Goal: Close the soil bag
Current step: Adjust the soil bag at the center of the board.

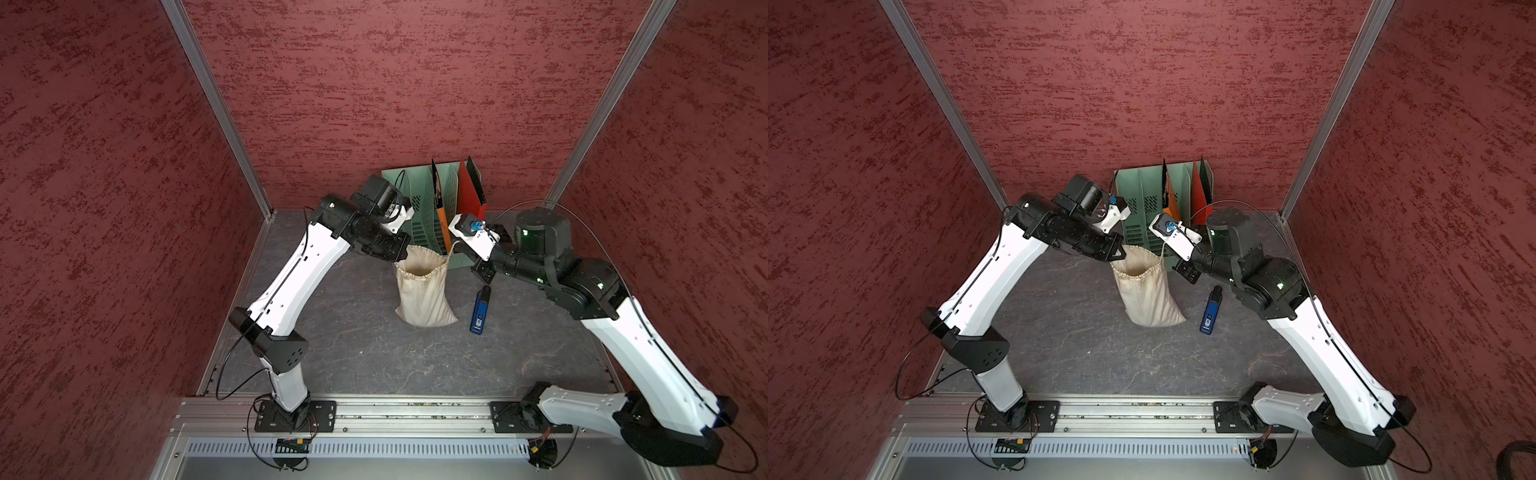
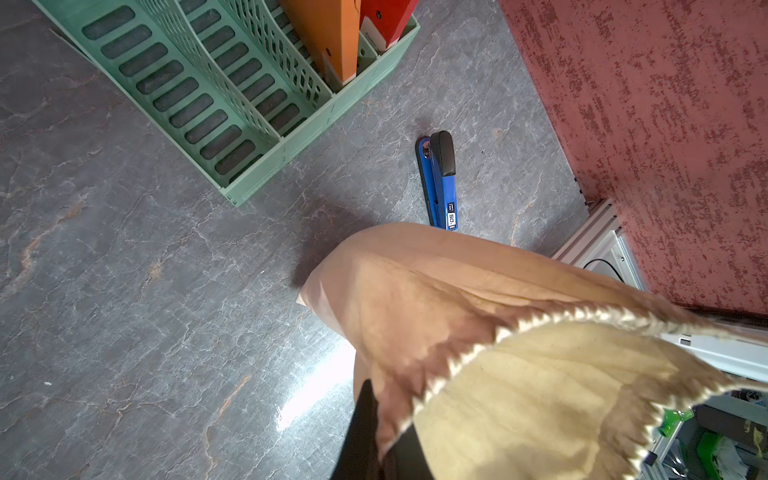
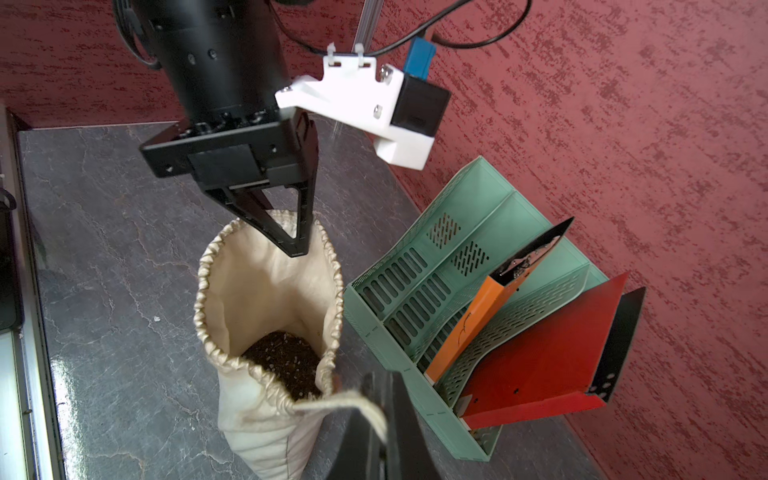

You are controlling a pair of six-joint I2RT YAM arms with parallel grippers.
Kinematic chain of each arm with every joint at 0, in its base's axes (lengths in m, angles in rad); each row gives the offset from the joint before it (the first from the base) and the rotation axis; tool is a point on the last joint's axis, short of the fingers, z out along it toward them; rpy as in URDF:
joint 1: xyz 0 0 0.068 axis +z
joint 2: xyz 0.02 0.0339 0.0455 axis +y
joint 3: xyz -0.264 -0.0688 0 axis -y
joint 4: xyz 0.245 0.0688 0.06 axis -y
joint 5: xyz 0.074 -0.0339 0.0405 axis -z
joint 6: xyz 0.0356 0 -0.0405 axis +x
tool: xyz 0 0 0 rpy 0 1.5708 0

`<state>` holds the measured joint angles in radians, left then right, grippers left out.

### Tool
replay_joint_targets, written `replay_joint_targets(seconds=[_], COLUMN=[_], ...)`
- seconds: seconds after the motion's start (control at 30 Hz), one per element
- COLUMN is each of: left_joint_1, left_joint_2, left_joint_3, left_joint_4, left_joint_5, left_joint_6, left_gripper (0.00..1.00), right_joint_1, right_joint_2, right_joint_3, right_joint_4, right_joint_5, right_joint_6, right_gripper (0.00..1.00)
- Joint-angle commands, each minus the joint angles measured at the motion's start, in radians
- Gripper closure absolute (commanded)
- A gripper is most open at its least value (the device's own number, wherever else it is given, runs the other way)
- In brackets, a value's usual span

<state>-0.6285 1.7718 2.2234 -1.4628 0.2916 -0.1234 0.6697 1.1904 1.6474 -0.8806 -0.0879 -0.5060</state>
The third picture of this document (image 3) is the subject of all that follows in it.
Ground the orange folder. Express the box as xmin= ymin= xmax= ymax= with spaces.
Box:
xmin=425 ymin=217 xmax=575 ymax=385

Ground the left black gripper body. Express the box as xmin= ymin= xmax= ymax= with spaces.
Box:
xmin=139 ymin=108 xmax=319 ymax=190

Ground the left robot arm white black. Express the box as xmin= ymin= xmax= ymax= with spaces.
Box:
xmin=112 ymin=0 xmax=319 ymax=257

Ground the green plastic file organizer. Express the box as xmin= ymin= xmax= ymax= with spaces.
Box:
xmin=344 ymin=158 xmax=606 ymax=462

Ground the left aluminium corner post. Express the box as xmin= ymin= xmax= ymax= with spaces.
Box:
xmin=353 ymin=0 xmax=384 ymax=51

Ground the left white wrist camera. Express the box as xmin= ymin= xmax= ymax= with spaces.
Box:
xmin=275 ymin=43 xmax=451 ymax=171

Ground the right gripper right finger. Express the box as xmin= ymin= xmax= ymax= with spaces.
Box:
xmin=383 ymin=372 xmax=441 ymax=480

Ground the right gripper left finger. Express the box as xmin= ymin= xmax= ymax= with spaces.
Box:
xmin=326 ymin=372 xmax=388 ymax=480

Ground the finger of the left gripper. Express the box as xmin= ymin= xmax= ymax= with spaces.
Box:
xmin=296 ymin=128 xmax=319 ymax=256
xmin=203 ymin=186 xmax=300 ymax=257

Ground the beige cloth soil bag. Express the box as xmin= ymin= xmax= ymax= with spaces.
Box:
xmin=194 ymin=220 xmax=388 ymax=479

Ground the aluminium mounting rail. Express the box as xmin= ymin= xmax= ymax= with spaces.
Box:
xmin=1 ymin=105 xmax=66 ymax=479

